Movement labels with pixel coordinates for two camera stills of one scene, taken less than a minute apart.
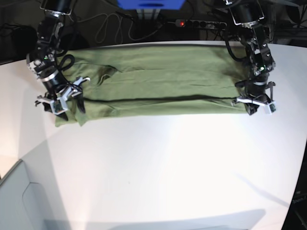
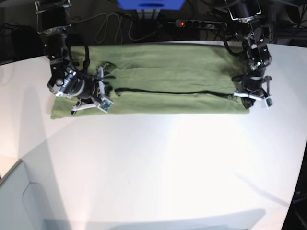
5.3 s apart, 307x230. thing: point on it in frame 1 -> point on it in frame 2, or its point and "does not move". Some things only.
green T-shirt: (113, 80) does not move
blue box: (150, 5) does not move
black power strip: (188, 23) does not move
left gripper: (58, 91) -> (94, 90)
